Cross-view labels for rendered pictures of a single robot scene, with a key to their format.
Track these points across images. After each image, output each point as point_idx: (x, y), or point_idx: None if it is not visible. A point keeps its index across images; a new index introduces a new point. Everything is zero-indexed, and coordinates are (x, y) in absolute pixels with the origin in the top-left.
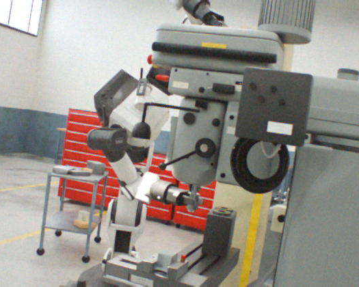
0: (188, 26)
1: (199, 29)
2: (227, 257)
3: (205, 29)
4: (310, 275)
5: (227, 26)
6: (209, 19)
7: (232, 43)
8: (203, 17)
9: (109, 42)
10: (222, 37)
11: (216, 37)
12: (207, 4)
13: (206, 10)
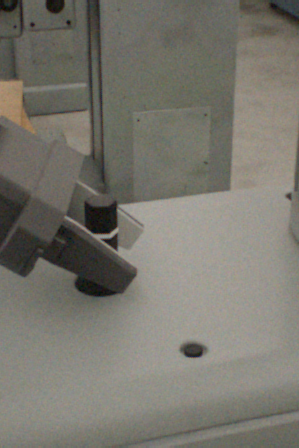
0: (23, 440)
1: (100, 433)
2: None
3: (139, 426)
4: None
5: (134, 224)
6: (61, 254)
7: None
8: (32, 266)
9: None
10: (247, 437)
11: (212, 446)
12: None
13: (38, 223)
